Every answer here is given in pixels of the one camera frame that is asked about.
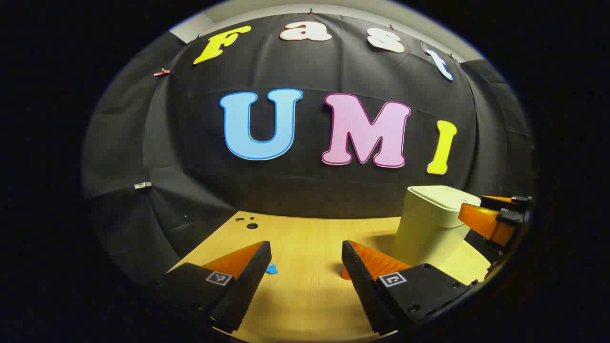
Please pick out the blue paper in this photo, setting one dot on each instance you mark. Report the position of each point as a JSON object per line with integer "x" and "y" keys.
{"x": 272, "y": 269}

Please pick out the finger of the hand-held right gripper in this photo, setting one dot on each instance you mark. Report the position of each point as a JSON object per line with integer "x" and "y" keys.
{"x": 498, "y": 202}
{"x": 483, "y": 221}

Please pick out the pale green desktop garbage bin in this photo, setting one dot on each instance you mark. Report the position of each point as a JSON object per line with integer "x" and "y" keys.
{"x": 429, "y": 228}

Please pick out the orange pop can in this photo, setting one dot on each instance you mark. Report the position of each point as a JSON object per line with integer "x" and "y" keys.
{"x": 344, "y": 274}

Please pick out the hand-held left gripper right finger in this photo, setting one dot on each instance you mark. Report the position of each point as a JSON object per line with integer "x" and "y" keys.
{"x": 367, "y": 290}

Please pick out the black backdrop cloth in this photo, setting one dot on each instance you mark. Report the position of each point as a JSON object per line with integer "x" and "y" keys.
{"x": 310, "y": 71}

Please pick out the red cloth clip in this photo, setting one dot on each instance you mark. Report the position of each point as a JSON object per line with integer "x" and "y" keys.
{"x": 162, "y": 72}

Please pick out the wooden desktop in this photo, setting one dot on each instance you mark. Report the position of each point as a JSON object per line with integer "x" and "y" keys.
{"x": 305, "y": 247}

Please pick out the white cloth clip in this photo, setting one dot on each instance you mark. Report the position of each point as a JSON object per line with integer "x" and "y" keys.
{"x": 142, "y": 185}

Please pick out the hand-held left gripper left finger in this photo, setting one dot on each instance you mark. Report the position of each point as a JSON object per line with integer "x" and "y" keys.
{"x": 238, "y": 290}

